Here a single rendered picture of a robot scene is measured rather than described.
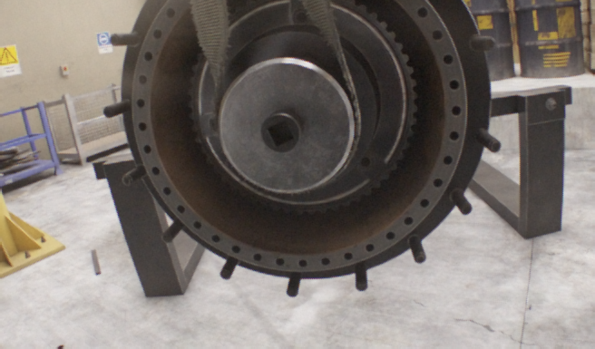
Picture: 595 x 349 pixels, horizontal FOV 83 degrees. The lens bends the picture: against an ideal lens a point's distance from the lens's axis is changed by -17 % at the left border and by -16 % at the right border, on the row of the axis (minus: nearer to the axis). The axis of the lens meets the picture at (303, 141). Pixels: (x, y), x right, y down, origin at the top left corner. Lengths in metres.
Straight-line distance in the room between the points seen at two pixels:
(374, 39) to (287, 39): 0.12
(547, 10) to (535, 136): 1.94
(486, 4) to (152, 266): 3.10
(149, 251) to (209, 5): 1.43
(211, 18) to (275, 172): 0.18
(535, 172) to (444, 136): 1.32
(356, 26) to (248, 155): 0.23
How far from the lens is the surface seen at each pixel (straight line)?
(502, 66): 3.64
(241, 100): 0.41
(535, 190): 1.81
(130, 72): 0.59
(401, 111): 0.55
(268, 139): 0.39
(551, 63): 3.56
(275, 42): 0.48
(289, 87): 0.40
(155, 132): 0.53
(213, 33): 0.45
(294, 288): 0.57
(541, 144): 1.76
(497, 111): 1.71
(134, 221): 1.73
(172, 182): 0.53
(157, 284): 1.85
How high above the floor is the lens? 0.93
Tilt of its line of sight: 13 degrees down
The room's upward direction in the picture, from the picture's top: 10 degrees counter-clockwise
